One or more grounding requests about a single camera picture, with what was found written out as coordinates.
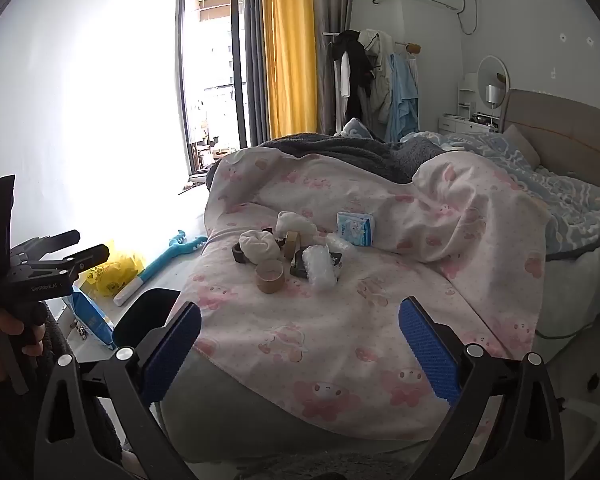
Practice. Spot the yellow curtain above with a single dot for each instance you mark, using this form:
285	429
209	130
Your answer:
290	50

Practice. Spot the white desktop shelf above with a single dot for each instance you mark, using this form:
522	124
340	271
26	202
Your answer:
467	95

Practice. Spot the bubble wrap piece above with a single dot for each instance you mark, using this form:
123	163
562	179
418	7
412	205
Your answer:
321	267

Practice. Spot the blue packet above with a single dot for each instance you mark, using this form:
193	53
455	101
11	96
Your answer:
90	315

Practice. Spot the dark grey fleece blanket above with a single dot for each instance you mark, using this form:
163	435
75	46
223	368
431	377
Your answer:
340	152

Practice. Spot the pink printed blanket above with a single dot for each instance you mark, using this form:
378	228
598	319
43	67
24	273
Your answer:
360	310

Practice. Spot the yellow plastic bag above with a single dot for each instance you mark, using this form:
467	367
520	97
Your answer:
112	272

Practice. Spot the light blue plush toy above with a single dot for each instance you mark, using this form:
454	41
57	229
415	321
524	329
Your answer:
356	129

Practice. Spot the beige pillow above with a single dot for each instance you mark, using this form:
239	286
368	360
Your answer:
522	145

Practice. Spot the small dark floor item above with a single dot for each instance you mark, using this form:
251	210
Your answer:
82	333

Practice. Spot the blue patterned quilt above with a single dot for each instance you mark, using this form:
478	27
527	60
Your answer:
570	195

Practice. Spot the grey curtain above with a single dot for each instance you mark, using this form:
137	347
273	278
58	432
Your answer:
257	60
330	0

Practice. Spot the blue plush dinosaur stick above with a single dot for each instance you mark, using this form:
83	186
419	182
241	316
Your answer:
160	262

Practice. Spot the clothes rack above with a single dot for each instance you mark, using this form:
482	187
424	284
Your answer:
402	44

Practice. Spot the dark plastic bin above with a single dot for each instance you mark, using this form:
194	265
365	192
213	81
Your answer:
145	310

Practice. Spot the cream hanging jacket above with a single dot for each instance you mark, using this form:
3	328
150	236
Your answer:
380	80

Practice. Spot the clear plastic wrapper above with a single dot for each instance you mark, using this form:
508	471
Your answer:
340	245

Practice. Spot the cardboard tape core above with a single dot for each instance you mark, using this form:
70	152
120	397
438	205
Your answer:
292	245
270	277

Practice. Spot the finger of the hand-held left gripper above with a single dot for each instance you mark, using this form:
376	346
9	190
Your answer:
62	239
90	255

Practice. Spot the white table lamp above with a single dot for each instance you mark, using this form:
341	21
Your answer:
494	95

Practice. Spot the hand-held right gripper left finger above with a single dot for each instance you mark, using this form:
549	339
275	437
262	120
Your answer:
172	350

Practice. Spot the white vanity table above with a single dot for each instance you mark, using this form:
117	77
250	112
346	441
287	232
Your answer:
455	122

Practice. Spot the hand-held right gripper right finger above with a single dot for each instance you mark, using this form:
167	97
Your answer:
430	350

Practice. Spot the blue white tissue pack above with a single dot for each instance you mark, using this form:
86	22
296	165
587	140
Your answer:
355	228

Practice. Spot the black tape roll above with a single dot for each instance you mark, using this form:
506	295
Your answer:
239	256

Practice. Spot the round mirror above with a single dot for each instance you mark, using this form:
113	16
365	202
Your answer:
495	70

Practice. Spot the black hanging garment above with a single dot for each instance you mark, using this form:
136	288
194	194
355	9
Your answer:
357	60

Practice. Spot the small black box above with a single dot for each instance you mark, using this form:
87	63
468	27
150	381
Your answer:
296	266

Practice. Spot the glass balcony door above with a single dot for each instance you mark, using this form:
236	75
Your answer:
210	85

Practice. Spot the white hanging shirt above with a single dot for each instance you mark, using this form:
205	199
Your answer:
345	75

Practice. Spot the beige padded headboard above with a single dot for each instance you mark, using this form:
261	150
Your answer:
575	130

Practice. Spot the white crumpled sock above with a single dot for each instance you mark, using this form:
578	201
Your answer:
259	249

